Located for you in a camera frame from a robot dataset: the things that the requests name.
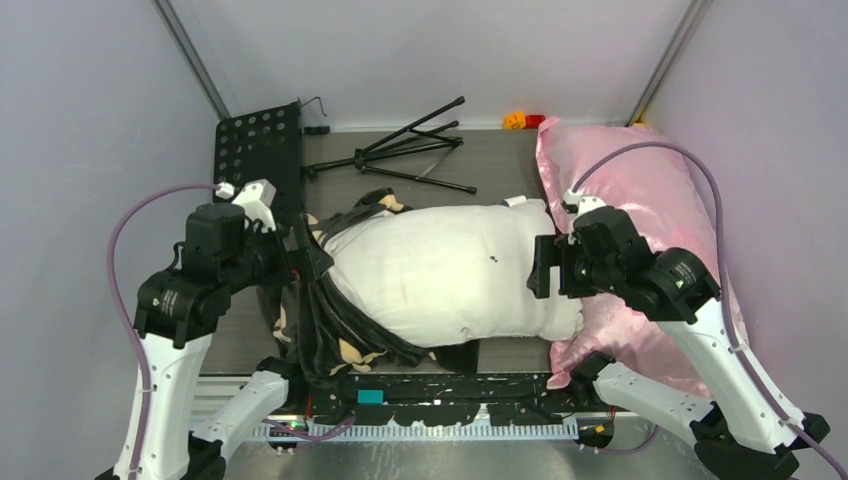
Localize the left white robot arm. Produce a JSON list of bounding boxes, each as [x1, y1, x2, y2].
[[105, 180, 316, 479]]

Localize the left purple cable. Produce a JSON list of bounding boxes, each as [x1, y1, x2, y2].
[[105, 182, 359, 480]]

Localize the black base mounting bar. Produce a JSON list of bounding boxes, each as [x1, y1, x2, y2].
[[274, 372, 611, 427]]

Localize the orange toy block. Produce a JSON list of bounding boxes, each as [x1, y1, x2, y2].
[[502, 111, 527, 130]]

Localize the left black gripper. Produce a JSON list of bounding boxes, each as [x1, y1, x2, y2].
[[226, 210, 334, 288]]

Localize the red toy block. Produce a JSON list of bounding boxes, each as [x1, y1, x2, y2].
[[524, 114, 546, 129]]

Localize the white slotted cable duct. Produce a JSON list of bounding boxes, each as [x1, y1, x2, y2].
[[245, 421, 584, 444]]

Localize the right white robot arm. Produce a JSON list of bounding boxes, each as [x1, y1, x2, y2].
[[527, 192, 830, 479]]

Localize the black floral pillowcase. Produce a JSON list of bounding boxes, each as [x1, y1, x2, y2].
[[256, 187, 480, 387]]

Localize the pink satin pillow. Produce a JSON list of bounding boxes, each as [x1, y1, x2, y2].
[[536, 118, 718, 397]]

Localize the teal rectangular block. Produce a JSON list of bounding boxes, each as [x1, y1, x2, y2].
[[357, 389, 384, 405]]

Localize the white pillow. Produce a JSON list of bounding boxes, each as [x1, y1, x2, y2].
[[324, 198, 585, 347]]

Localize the black folded tripod stand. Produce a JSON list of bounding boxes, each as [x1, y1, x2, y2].
[[301, 96, 478, 195]]

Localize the black perforated metal plate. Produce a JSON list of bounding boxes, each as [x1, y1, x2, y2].
[[212, 101, 305, 223]]

